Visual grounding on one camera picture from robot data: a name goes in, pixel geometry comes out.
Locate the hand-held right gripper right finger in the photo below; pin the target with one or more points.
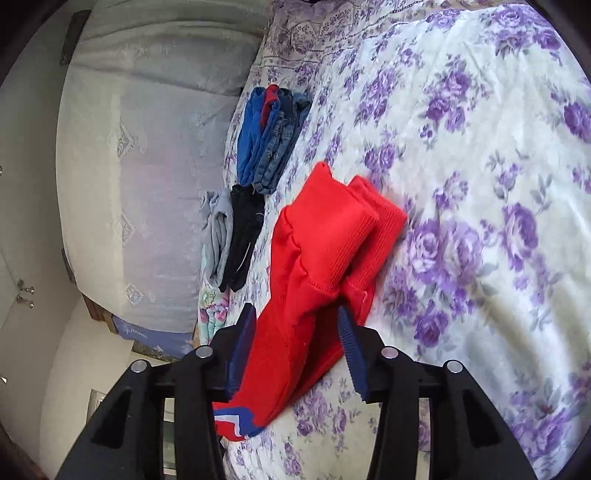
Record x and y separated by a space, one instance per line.
351 353

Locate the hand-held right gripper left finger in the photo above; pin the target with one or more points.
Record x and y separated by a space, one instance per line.
242 344

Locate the red pants with striped waistband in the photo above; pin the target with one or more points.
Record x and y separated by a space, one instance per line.
323 240

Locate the blue and red pants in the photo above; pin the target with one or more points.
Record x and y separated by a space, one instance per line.
249 138

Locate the floral pillow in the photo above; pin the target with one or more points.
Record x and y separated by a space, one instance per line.
212 314

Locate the blue printed cloth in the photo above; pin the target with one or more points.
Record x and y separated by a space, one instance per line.
143 334

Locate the grey garment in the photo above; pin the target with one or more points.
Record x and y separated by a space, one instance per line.
219 235

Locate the black garment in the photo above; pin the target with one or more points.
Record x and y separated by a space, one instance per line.
242 230

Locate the blue denim jeans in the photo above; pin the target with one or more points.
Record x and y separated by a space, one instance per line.
282 143

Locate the grey lace cover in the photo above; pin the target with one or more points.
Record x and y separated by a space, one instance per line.
138 161

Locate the purple floral bedsheet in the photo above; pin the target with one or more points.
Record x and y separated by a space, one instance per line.
461 161

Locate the wooden bed frame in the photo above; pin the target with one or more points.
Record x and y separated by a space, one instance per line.
98 311

